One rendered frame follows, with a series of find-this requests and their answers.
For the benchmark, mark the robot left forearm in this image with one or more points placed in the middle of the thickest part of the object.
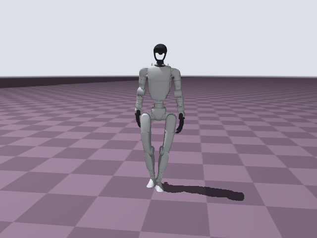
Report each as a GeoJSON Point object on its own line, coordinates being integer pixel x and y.
{"type": "Point", "coordinates": [180, 105]}

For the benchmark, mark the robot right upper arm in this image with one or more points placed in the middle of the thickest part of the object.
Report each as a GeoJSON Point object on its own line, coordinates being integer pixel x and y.
{"type": "Point", "coordinates": [142, 80]}

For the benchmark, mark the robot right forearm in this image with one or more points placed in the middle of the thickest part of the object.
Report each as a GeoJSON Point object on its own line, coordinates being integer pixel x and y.
{"type": "Point", "coordinates": [139, 102]}

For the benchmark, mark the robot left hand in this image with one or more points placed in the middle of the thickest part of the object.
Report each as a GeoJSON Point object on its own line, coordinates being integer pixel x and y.
{"type": "Point", "coordinates": [181, 118]}

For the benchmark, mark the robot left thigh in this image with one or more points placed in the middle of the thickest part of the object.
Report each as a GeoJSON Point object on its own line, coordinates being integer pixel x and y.
{"type": "Point", "coordinates": [170, 125]}

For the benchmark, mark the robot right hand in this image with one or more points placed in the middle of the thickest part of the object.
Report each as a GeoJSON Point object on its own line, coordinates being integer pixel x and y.
{"type": "Point", "coordinates": [138, 118]}

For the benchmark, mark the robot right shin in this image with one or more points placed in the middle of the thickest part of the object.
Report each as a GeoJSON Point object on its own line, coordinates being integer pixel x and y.
{"type": "Point", "coordinates": [150, 163]}

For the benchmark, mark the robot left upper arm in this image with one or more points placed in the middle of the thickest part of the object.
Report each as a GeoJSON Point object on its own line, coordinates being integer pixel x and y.
{"type": "Point", "coordinates": [177, 82]}

